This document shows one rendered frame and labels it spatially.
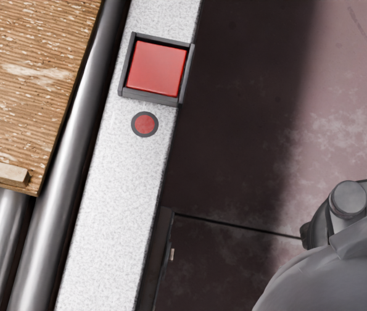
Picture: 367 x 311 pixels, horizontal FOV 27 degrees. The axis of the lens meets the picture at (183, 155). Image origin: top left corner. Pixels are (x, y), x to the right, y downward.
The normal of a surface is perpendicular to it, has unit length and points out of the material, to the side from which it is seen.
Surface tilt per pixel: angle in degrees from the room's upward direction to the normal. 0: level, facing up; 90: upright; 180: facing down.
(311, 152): 0
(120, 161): 0
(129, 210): 0
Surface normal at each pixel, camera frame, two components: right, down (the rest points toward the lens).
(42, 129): 0.05, -0.30
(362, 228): -0.48, -0.79
